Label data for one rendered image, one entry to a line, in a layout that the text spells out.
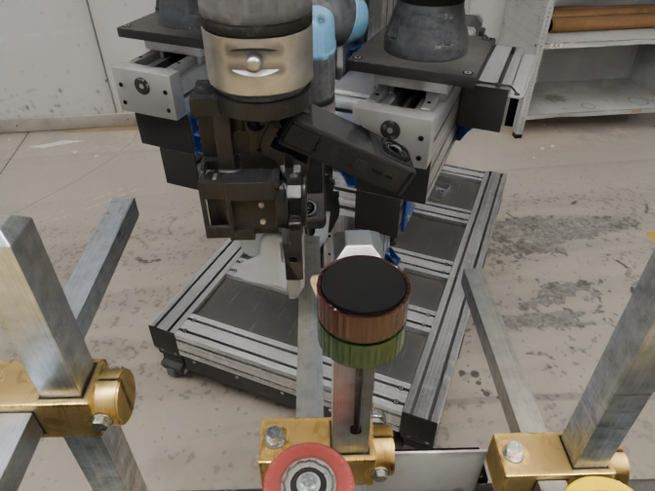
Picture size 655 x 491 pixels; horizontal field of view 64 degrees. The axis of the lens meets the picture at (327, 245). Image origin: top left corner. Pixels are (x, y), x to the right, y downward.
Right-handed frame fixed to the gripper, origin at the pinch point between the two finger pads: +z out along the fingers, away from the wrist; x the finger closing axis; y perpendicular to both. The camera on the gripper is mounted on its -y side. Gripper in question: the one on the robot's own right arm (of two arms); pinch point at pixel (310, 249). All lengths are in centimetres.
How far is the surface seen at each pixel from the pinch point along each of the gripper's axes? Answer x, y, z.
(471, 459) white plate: -18.4, -33.6, 4.2
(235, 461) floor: 22, 11, 83
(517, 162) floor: -105, 172, 83
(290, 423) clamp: 1.9, -34.0, -4.4
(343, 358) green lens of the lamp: -3, -43, -26
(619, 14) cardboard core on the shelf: -161, 221, 23
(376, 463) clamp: -6.6, -37.9, -3.2
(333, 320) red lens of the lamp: -2, -43, -29
